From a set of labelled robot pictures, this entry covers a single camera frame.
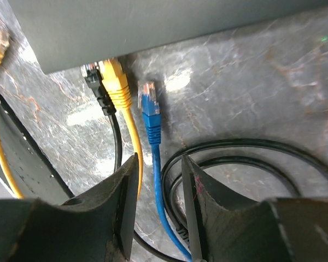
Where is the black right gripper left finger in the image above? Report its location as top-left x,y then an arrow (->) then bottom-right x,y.
0,155 -> 139,261

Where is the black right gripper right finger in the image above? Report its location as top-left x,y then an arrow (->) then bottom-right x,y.
181,156 -> 328,261

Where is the blue ethernet cable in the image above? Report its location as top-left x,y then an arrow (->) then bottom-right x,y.
137,80 -> 194,262

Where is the black ethernet cable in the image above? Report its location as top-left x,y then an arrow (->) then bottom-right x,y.
80,64 -> 328,262

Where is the long yellow ethernet cable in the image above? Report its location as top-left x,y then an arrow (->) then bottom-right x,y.
0,29 -> 144,200

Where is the black network switch box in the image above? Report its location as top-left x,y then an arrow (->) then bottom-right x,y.
9,0 -> 328,74

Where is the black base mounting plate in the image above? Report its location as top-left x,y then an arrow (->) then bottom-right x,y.
0,94 -> 74,205

